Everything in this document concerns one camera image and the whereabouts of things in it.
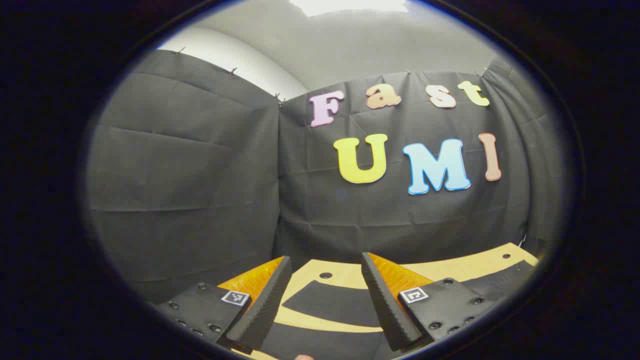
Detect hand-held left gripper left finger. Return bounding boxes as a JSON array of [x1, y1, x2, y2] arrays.
[[156, 255, 293, 355]]

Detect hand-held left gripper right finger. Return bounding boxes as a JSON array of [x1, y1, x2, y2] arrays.
[[360, 251, 495, 353]]

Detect dark grey jeans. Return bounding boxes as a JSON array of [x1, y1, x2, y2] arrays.
[[257, 259, 540, 360]]

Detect black backdrop cloth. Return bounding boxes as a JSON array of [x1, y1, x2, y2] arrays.
[[85, 49, 563, 306]]

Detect ceiling light panel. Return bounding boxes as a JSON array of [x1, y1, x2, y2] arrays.
[[289, 0, 410, 17]]

